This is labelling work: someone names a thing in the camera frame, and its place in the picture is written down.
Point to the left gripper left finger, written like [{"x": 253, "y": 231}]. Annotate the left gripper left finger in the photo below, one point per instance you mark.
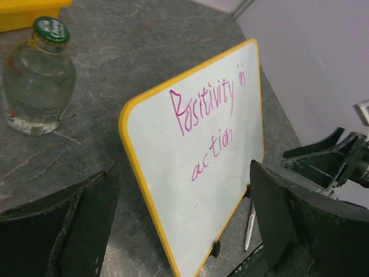
[{"x": 63, "y": 234}]

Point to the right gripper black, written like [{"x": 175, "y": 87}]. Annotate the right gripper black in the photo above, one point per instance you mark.
[{"x": 350, "y": 163}]

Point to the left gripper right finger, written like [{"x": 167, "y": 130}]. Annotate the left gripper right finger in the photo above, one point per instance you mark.
[{"x": 334, "y": 232}]

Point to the white marker pen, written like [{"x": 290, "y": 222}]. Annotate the white marker pen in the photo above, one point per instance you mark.
[{"x": 250, "y": 224}]

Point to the white whiteboard orange frame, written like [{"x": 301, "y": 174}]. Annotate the white whiteboard orange frame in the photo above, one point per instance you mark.
[{"x": 190, "y": 142}]

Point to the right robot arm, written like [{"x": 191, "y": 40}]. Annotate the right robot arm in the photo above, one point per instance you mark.
[{"x": 331, "y": 162}]

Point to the black whiteboard stand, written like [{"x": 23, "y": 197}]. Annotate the black whiteboard stand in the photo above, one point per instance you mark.
[
  {"x": 248, "y": 192},
  {"x": 215, "y": 250}
]

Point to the small glass bottle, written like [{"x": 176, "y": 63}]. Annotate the small glass bottle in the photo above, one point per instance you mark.
[{"x": 39, "y": 79}]

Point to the yellow plastic bin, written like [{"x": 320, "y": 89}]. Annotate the yellow plastic bin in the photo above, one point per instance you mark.
[{"x": 20, "y": 14}]

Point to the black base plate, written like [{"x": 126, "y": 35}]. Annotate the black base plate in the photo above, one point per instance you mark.
[{"x": 253, "y": 266}]

